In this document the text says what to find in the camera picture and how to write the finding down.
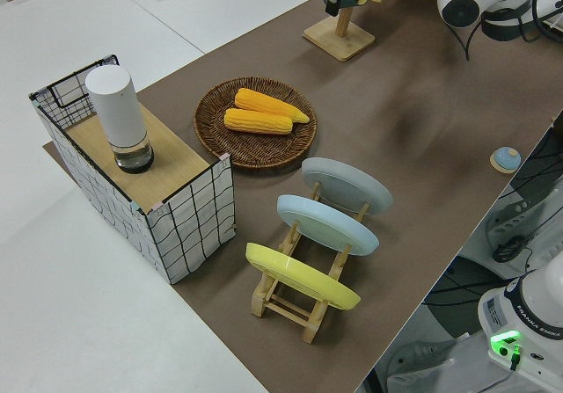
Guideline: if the brown table mat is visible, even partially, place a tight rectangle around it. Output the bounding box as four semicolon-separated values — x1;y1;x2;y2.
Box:
42;0;563;393

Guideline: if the yellow plate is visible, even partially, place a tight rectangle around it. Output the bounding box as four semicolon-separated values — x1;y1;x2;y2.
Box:
245;242;362;311

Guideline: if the wire grid storage box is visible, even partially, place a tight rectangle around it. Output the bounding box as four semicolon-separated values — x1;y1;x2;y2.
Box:
28;53;238;285

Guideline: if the round wicker basket tray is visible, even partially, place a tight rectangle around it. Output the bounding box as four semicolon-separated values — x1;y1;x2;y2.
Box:
193;76;318;173

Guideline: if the light blue plate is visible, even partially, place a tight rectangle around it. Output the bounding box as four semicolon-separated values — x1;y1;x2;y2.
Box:
276;193;380;257

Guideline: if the yellow corn cob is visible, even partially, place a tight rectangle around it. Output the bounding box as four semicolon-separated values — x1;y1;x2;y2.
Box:
223;107;295;136
234;87;311;125

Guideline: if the coiled black cable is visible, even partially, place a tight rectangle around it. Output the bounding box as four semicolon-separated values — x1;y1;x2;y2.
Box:
491;239;524;263

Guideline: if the grey plate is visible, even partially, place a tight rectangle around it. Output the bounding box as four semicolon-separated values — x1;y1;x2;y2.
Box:
300;156;394;221

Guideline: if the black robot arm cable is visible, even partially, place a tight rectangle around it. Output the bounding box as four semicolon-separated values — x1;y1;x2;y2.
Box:
450;0;563;62

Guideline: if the wooden plate rack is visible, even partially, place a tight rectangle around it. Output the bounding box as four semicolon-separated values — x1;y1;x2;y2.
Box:
250;180;370;345

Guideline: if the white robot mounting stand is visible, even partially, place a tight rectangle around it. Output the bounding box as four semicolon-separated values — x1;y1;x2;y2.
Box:
360;331;563;393

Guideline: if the wooden mug tree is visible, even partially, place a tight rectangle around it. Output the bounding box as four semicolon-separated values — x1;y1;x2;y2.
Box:
302;0;383;63

